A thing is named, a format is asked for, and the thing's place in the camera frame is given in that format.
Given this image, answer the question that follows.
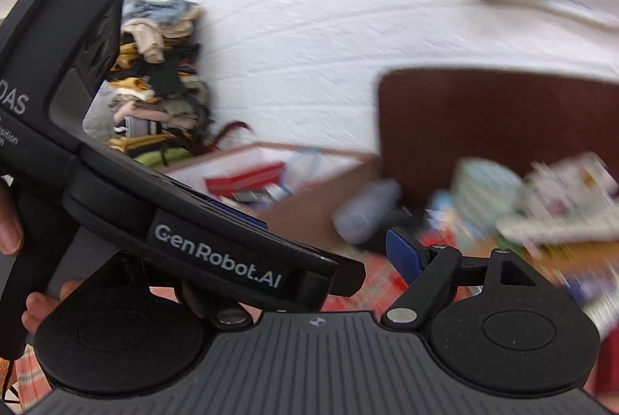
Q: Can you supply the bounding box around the dark red feathery plant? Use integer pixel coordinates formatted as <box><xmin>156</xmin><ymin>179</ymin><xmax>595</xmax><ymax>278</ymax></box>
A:
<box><xmin>205</xmin><ymin>120</ymin><xmax>253</xmax><ymax>154</ymax></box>

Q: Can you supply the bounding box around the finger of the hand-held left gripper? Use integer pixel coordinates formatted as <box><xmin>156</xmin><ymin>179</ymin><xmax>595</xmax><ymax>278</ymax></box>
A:
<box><xmin>299</xmin><ymin>249</ymin><xmax>366</xmax><ymax>310</ymax></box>
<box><xmin>186</xmin><ymin>189</ymin><xmax>270</xmax><ymax>231</ymax></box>

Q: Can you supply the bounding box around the pile of folded clothes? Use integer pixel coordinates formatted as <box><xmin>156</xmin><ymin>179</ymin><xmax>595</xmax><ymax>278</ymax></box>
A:
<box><xmin>83</xmin><ymin>0</ymin><xmax>216</xmax><ymax>166</ymax></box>

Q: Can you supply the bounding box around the clear plastic bottle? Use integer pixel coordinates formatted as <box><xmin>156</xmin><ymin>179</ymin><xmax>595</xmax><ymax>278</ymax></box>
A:
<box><xmin>332</xmin><ymin>179</ymin><xmax>403</xmax><ymax>247</ymax></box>

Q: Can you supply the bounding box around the red patterned mat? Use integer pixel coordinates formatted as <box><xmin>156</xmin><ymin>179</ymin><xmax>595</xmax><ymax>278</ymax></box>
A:
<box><xmin>0</xmin><ymin>245</ymin><xmax>619</xmax><ymax>415</ymax></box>

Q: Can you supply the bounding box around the pale green round container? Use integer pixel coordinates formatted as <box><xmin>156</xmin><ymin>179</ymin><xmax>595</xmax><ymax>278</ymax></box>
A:
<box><xmin>452</xmin><ymin>158</ymin><xmax>525</xmax><ymax>251</ymax></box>

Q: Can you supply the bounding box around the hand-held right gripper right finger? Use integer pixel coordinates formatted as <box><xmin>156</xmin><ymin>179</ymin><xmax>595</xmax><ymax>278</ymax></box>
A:
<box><xmin>385</xmin><ymin>227</ymin><xmax>539</xmax><ymax>331</ymax></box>

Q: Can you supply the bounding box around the white printed packet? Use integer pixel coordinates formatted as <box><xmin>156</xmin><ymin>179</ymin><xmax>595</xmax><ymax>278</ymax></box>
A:
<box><xmin>496</xmin><ymin>151</ymin><xmax>619</xmax><ymax>246</ymax></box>

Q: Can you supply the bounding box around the red flat box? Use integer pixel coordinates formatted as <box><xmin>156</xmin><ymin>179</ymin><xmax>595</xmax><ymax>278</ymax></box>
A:
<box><xmin>205</xmin><ymin>162</ymin><xmax>287</xmax><ymax>199</ymax></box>

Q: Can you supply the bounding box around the cardboard box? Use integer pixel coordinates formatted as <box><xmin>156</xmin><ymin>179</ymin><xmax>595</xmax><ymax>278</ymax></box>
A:
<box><xmin>162</xmin><ymin>141</ymin><xmax>384</xmax><ymax>257</ymax></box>

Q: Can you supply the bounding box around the person's left hand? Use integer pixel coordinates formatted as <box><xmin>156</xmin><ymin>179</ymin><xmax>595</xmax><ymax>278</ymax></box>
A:
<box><xmin>0</xmin><ymin>181</ymin><xmax>85</xmax><ymax>334</ymax></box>

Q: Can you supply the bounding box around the dark brown wooden board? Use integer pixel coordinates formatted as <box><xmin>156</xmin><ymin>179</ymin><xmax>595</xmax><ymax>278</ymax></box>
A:
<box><xmin>376</xmin><ymin>67</ymin><xmax>619</xmax><ymax>222</ymax></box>

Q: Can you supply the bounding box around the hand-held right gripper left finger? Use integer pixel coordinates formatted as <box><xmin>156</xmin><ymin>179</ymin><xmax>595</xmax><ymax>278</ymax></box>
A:
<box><xmin>175</xmin><ymin>280</ymin><xmax>255</xmax><ymax>329</ymax></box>

